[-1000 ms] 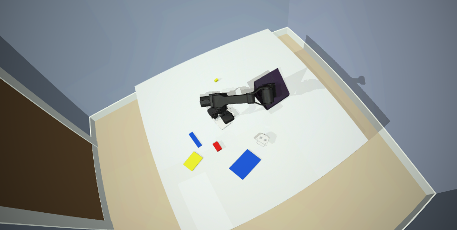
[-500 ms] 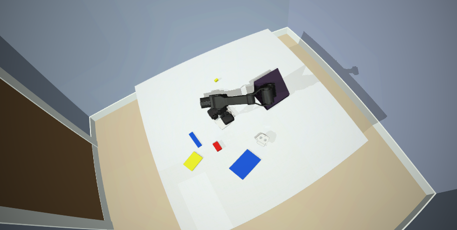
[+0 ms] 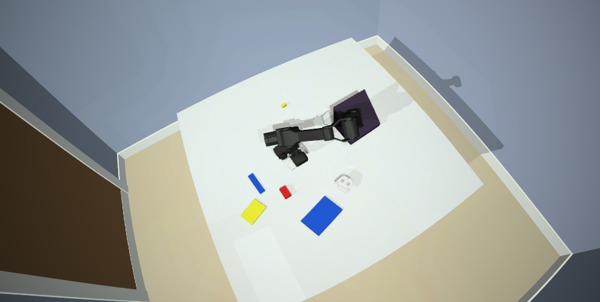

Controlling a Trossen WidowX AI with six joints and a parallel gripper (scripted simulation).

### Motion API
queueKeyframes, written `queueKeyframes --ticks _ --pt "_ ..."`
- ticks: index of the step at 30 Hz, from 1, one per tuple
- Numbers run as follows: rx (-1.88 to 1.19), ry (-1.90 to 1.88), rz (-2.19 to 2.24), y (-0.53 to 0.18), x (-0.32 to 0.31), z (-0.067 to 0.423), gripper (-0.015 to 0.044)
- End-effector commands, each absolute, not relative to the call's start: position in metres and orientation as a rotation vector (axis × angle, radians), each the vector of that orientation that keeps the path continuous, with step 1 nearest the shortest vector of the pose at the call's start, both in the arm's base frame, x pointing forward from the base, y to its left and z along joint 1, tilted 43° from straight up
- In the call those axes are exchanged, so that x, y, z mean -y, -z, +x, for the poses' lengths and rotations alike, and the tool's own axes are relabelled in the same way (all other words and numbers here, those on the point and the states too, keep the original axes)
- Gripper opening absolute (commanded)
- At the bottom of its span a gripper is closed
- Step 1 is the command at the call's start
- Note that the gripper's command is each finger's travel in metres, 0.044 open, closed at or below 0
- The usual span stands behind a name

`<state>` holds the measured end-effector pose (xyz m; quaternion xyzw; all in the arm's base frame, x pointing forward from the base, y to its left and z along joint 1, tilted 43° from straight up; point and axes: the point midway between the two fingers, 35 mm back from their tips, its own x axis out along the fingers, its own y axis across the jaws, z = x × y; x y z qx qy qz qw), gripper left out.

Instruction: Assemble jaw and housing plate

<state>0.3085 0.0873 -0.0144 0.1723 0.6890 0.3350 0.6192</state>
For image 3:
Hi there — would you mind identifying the red rectangular block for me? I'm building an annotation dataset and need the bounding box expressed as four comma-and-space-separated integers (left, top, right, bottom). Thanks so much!
279, 186, 291, 199

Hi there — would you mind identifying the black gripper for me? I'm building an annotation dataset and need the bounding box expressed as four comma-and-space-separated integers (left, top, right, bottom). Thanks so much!
289, 144, 308, 167

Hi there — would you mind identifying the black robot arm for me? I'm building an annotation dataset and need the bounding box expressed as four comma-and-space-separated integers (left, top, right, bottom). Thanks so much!
264, 109, 364, 160

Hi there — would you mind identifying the yellow flat rectangular plate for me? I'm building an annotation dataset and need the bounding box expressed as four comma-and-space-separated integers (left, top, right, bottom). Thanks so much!
241, 199, 266, 225

